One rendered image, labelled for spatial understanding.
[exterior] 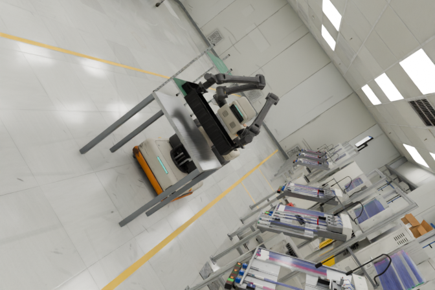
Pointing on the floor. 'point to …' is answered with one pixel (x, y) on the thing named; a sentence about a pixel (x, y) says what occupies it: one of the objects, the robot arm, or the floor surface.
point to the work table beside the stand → (173, 115)
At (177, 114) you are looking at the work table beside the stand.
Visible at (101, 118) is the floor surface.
